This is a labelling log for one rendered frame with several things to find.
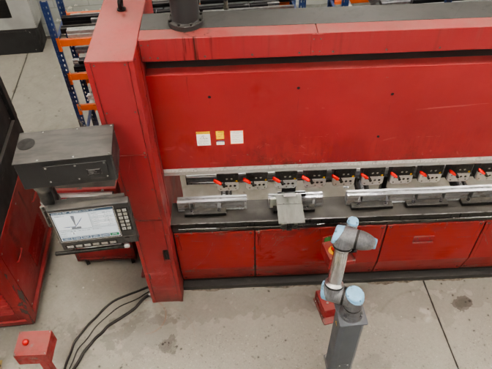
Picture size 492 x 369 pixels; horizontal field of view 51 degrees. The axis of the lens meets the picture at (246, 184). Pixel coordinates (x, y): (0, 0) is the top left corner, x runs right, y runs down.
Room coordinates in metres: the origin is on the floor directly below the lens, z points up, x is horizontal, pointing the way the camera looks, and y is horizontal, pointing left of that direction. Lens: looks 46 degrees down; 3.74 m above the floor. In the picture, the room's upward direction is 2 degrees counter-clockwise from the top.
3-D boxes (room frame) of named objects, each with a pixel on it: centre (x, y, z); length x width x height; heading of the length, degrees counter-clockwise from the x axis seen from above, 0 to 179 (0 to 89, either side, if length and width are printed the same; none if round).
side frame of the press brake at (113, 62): (2.68, 0.68, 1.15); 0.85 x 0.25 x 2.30; 1
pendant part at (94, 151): (2.04, 0.95, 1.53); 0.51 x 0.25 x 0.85; 96
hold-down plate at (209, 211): (2.45, 0.30, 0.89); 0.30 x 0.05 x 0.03; 91
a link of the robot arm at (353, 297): (1.68, -0.64, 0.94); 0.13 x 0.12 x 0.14; 68
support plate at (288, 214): (2.37, -0.30, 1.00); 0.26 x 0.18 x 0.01; 1
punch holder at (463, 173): (2.53, -1.48, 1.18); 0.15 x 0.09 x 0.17; 91
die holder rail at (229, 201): (2.51, 0.25, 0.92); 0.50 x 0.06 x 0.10; 91
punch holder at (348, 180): (2.52, -0.68, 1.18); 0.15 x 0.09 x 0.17; 91
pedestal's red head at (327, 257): (2.18, -0.64, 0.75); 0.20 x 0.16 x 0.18; 104
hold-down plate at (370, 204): (2.47, -0.91, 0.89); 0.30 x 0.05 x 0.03; 91
